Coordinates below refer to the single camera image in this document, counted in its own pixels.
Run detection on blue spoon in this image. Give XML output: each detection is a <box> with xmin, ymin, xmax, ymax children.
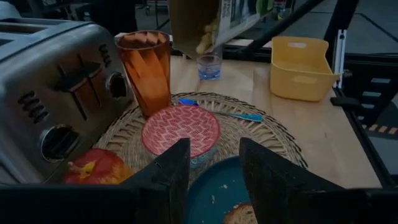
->
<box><xmin>178</xmin><ymin>98</ymin><xmax>264</xmax><ymax>123</ymax></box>

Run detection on yellow cereal puffs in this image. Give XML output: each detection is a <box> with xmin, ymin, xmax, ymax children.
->
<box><xmin>195</xmin><ymin>18</ymin><xmax>219</xmax><ymax>55</ymax></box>

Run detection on brown toast slice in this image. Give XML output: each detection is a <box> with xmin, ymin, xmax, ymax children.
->
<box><xmin>223</xmin><ymin>202</ymin><xmax>259</xmax><ymax>224</ymax></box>

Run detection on white frame bracket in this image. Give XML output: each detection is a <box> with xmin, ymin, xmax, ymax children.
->
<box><xmin>331</xmin><ymin>29</ymin><xmax>348</xmax><ymax>90</ymax></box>

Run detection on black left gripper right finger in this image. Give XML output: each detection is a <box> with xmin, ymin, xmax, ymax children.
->
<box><xmin>238</xmin><ymin>136</ymin><xmax>343</xmax><ymax>224</ymax></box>

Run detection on hazard striped floor mat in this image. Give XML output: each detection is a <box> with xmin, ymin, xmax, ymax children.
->
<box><xmin>362</xmin><ymin>123</ymin><xmax>398</xmax><ymax>135</ymax></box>

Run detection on yellow plastic bin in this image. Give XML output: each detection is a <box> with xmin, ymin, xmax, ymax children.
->
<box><xmin>269</xmin><ymin>36</ymin><xmax>341</xmax><ymax>102</ymax></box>

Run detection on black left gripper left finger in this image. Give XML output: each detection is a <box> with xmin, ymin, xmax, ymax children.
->
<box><xmin>121</xmin><ymin>138</ymin><xmax>191</xmax><ymax>224</ymax></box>

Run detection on red apple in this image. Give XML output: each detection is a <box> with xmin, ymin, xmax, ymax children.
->
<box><xmin>63</xmin><ymin>147</ymin><xmax>133</xmax><ymax>185</ymax></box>

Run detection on panda cereal box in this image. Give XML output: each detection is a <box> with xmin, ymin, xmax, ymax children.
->
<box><xmin>167</xmin><ymin>0</ymin><xmax>274</xmax><ymax>59</ymax></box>

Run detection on round woven straw placemat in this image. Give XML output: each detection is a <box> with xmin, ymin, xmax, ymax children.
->
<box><xmin>93</xmin><ymin>91</ymin><xmax>308</xmax><ymax>187</ymax></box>

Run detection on orange plastic tumbler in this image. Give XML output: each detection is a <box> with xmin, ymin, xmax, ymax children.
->
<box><xmin>114</xmin><ymin>30</ymin><xmax>172</xmax><ymax>118</ymax></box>

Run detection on clear drinking glass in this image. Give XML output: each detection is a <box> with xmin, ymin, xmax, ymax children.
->
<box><xmin>196</xmin><ymin>46</ymin><xmax>223</xmax><ymax>81</ymax></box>

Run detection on teal round plate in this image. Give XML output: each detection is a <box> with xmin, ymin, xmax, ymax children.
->
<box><xmin>185</xmin><ymin>155</ymin><xmax>259</xmax><ymax>224</ymax></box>

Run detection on silver four-slot toaster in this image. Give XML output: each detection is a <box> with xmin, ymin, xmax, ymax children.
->
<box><xmin>0</xmin><ymin>17</ymin><xmax>134</xmax><ymax>184</ymax></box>

